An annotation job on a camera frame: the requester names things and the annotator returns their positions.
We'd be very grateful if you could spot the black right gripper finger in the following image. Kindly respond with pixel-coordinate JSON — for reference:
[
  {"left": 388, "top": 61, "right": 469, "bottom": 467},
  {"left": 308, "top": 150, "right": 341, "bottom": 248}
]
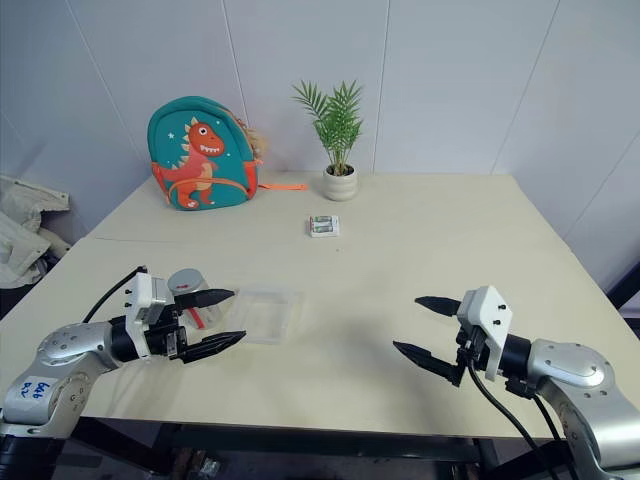
[
  {"left": 392, "top": 340, "right": 459, "bottom": 381},
  {"left": 414, "top": 295, "right": 464, "bottom": 318}
]

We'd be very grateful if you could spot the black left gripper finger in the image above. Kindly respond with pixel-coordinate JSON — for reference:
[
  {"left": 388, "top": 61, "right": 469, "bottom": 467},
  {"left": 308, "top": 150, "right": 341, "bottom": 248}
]
[
  {"left": 174, "top": 287, "right": 237, "bottom": 312},
  {"left": 178, "top": 330, "right": 248, "bottom": 364}
]

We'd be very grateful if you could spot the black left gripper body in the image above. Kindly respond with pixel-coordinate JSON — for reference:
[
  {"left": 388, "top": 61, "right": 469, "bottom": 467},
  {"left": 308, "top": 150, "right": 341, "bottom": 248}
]
[{"left": 144, "top": 298, "right": 190, "bottom": 361}]

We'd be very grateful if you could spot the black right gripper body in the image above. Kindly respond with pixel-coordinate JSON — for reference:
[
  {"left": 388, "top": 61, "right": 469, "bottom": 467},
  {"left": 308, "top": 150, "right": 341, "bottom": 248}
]
[{"left": 448, "top": 324, "right": 490, "bottom": 390}]

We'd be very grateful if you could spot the clear plastic tube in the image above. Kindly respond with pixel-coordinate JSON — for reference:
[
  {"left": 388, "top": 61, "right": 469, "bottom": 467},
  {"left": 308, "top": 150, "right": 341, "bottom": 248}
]
[{"left": 174, "top": 279, "right": 224, "bottom": 332}]

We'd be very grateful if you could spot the clear plastic container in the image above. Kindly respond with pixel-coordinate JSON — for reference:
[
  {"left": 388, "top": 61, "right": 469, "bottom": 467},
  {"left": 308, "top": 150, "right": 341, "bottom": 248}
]
[{"left": 230, "top": 284, "right": 307, "bottom": 347}]

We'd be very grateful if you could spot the teal dinosaur backpack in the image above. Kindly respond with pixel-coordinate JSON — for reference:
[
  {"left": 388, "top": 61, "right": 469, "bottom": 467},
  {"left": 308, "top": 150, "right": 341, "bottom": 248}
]
[{"left": 145, "top": 95, "right": 309, "bottom": 212}]

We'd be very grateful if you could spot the green plant in white pot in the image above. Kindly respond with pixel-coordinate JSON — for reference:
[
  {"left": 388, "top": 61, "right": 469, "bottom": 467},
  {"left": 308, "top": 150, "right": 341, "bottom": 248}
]
[{"left": 290, "top": 79, "right": 365, "bottom": 202}]

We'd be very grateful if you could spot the dark furniture piece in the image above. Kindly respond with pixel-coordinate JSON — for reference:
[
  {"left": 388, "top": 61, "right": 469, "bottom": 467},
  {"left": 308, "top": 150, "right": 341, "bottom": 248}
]
[{"left": 606, "top": 263, "right": 640, "bottom": 317}]

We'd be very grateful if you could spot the beige furry pendant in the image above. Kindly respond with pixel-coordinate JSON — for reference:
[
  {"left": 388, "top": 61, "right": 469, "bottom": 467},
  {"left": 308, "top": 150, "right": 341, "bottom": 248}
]
[{"left": 243, "top": 126, "right": 272, "bottom": 157}]

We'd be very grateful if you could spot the beige jacket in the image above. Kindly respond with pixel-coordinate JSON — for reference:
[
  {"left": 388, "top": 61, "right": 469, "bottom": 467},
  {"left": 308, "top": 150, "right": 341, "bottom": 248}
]
[{"left": 0, "top": 174, "right": 72, "bottom": 290}]

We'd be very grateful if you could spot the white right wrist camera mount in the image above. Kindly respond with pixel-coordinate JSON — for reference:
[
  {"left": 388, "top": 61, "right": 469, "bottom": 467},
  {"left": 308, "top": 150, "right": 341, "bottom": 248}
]
[{"left": 456, "top": 285, "right": 515, "bottom": 384}]

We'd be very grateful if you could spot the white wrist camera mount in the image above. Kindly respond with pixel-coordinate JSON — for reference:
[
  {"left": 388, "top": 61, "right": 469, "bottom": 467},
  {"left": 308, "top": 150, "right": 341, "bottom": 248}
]
[
  {"left": 456, "top": 285, "right": 515, "bottom": 384},
  {"left": 123, "top": 271, "right": 177, "bottom": 361}
]

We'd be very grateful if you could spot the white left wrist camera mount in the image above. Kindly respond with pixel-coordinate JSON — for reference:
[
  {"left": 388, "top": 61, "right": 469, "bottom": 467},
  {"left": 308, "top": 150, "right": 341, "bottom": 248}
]
[{"left": 123, "top": 271, "right": 177, "bottom": 361}]

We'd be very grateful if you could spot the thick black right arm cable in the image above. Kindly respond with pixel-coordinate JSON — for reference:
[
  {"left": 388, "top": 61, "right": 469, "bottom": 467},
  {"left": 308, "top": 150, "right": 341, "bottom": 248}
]
[{"left": 466, "top": 366, "right": 550, "bottom": 480}]

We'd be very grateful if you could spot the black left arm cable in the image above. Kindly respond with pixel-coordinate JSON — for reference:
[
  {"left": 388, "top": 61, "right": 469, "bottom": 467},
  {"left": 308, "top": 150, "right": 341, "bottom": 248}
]
[{"left": 81, "top": 266, "right": 147, "bottom": 324}]

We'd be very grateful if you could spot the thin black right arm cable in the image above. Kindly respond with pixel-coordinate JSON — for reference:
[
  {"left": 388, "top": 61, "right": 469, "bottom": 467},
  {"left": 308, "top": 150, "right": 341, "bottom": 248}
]
[{"left": 530, "top": 392, "right": 567, "bottom": 442}]

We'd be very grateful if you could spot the black table frame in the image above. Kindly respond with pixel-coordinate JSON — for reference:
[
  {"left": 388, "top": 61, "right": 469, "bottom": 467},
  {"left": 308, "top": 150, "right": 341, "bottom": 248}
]
[{"left": 63, "top": 415, "right": 557, "bottom": 480}]

